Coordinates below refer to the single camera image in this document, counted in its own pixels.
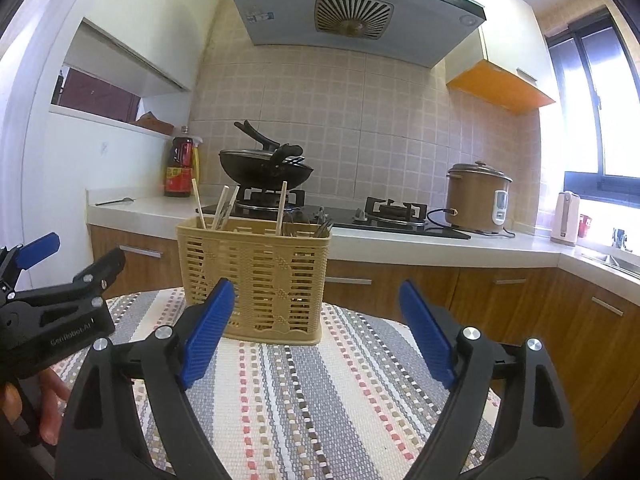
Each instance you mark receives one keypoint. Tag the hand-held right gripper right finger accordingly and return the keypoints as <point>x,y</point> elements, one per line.
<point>425,330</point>

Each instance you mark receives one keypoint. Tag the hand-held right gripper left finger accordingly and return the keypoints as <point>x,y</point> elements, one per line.
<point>205,335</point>

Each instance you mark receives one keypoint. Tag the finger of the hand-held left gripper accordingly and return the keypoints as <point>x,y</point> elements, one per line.
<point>37,251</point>
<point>100,272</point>

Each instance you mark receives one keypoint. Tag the beige plastic utensil basket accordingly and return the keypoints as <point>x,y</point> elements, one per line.
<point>270,265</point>

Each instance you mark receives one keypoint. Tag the person's left hand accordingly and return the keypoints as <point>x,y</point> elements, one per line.
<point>52,395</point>

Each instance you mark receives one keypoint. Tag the black glass gas cooktop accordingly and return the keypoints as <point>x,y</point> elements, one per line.
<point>400,227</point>

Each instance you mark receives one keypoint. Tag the striped woven placemat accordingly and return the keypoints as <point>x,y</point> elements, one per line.
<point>300,400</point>

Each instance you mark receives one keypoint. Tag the black burner grate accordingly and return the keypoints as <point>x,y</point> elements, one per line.
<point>395,209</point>
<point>270,200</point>

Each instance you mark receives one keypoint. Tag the wooden base cabinet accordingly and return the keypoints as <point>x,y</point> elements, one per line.
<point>550,320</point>

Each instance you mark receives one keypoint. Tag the dark cooking oil bottle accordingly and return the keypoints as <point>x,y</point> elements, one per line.
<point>179,170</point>

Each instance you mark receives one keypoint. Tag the brown rice cooker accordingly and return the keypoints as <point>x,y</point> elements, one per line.
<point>475,200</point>

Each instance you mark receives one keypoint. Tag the brown box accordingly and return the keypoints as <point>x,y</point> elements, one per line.
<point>155,123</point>

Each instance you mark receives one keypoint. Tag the black wok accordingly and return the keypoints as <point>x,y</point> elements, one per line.
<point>265,172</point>

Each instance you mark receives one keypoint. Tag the pink white electric kettle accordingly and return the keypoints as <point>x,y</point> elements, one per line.
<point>565,220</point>

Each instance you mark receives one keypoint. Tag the red cup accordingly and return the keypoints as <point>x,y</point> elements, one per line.
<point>585,225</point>

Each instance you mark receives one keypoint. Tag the steel sink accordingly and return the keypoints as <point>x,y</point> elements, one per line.
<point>612,261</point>

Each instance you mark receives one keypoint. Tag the dark framed window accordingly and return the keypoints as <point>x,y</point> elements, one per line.
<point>580,100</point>

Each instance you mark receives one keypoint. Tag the glass range hood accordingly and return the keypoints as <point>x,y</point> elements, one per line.
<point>280,25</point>

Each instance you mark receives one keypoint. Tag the white orange wall cabinet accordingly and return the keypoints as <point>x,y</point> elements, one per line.
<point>500,25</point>

